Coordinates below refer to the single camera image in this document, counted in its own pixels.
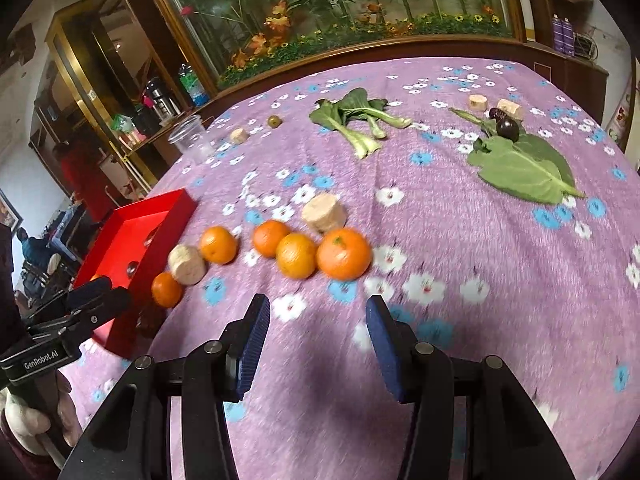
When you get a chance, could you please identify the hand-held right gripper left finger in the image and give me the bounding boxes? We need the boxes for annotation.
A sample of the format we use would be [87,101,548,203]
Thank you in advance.
[60,294,272,480]

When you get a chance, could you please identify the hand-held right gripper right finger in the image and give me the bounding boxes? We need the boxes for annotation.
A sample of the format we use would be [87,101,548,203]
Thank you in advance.
[366,295,581,480]

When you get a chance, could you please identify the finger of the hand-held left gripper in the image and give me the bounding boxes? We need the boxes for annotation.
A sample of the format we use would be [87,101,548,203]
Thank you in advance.
[47,287,132,343]
[27,276,114,328]

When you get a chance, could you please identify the small orange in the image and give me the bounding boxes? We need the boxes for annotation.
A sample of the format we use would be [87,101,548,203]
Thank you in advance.
[151,272,184,309]

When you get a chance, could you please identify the red shallow box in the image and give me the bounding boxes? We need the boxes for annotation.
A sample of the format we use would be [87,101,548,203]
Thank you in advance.
[72,189,197,361]

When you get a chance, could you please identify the large orange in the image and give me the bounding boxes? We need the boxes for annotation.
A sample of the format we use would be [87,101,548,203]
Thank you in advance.
[316,228,373,282]

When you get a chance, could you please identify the person's left hand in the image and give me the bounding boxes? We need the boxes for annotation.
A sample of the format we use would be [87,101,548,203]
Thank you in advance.
[0,370,83,467]

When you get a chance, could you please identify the red garment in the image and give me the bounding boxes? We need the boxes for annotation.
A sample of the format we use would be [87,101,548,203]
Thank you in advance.
[59,142,118,221]

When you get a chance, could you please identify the purple floral tablecloth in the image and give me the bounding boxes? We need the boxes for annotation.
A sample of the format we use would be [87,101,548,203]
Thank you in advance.
[60,57,640,480]

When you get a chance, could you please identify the black kettle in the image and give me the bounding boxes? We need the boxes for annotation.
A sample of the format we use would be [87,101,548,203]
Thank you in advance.
[132,102,161,133]

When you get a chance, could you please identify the clear plastic cup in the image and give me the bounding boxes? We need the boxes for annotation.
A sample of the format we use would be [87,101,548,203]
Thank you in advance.
[167,114,216,163]

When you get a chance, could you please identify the steel thermos jug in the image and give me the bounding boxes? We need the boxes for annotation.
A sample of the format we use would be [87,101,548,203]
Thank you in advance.
[147,80,180,116]

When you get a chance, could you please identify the green label water bottle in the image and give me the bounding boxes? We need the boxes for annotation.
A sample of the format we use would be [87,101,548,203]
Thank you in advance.
[177,64,210,107]

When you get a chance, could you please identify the large green leaf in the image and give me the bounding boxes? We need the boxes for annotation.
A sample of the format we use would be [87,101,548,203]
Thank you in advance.
[450,107,587,206]

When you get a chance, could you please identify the green bok choy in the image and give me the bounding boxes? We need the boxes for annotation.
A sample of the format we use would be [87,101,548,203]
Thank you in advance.
[308,87,413,160]

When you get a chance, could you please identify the dark purple round fruit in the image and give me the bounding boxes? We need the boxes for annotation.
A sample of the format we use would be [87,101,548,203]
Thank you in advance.
[495,116,521,140]

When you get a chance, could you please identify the wooden flower display cabinet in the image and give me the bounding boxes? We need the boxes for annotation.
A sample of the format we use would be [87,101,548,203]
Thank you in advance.
[105,0,611,126]

